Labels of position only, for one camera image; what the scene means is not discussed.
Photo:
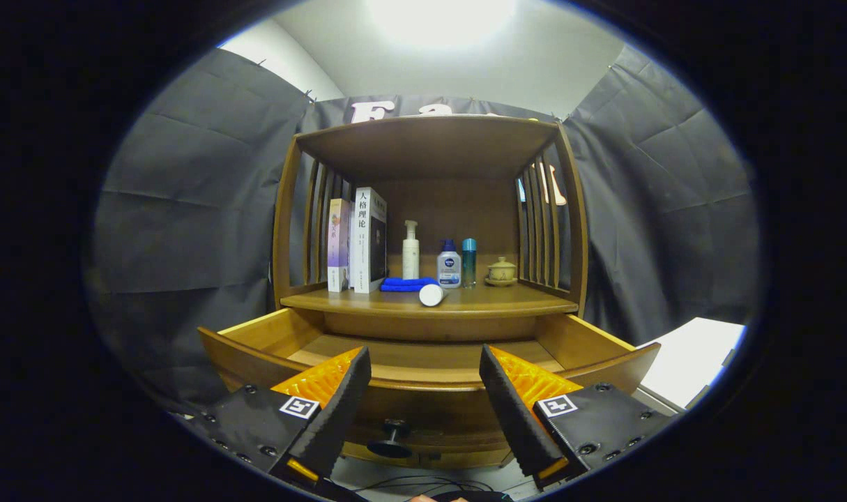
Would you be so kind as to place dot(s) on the brown wooden cabinet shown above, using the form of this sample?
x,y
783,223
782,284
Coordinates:
x,y
430,146

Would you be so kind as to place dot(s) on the lidded ceramic teacup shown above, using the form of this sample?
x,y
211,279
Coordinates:
x,y
501,270

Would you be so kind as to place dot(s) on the ceiling light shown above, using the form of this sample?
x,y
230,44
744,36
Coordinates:
x,y
440,17

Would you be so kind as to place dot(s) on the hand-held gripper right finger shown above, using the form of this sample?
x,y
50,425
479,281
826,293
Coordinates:
x,y
514,418

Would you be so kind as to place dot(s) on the purple book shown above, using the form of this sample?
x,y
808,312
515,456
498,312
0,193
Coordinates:
x,y
339,244

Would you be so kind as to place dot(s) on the wooden countertop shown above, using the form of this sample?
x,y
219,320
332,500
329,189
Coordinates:
x,y
493,300

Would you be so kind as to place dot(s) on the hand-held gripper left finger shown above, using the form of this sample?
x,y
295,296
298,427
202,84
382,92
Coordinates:
x,y
339,411

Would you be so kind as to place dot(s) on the white and green tube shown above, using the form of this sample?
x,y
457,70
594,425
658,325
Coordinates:
x,y
431,295

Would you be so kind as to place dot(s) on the folded blue cloth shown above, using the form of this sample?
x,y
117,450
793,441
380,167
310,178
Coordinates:
x,y
402,284

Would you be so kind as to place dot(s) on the white board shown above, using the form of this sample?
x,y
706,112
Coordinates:
x,y
695,355

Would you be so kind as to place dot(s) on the white pump bottle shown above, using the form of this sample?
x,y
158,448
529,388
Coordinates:
x,y
410,261

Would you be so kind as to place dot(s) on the teal bottle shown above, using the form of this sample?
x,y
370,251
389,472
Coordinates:
x,y
469,265

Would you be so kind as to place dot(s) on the white bottle with blue cap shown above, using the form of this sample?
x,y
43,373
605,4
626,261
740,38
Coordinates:
x,y
449,270

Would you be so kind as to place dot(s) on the wooden drawer with black knob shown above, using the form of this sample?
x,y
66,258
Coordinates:
x,y
430,411

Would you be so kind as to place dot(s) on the thick white book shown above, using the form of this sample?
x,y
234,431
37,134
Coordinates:
x,y
360,244

